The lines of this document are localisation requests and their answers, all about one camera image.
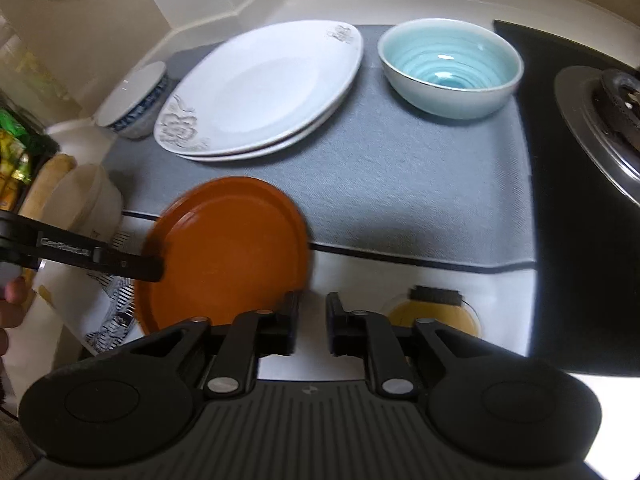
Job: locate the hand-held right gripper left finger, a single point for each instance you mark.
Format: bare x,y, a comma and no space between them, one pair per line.
291,324

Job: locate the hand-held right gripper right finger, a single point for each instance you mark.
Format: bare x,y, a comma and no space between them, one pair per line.
334,324

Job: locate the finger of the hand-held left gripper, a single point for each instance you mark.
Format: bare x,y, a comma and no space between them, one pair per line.
116,260

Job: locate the orange round plate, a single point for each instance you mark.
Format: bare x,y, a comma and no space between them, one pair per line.
227,245

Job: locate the person's left hand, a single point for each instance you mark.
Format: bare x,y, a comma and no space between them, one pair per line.
10,305

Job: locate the striped black white cloth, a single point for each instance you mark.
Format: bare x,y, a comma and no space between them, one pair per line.
114,310

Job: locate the white plastic container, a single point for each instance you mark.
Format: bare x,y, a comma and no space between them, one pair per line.
85,200

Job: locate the colourful snack packets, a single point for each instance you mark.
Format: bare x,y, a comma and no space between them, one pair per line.
12,160

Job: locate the grey drying mat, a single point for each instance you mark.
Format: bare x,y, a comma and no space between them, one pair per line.
400,185

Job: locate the blue patterned white bowl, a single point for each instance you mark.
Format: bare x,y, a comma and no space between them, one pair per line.
135,105

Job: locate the white floral plate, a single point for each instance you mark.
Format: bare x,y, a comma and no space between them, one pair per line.
280,147
260,82

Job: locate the black gas stove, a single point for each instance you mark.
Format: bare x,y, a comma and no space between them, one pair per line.
565,260

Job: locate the light blue ceramic bowl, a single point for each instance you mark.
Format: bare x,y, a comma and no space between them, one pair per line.
450,67

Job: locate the silver stove burner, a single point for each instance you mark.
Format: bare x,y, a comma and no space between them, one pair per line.
600,125

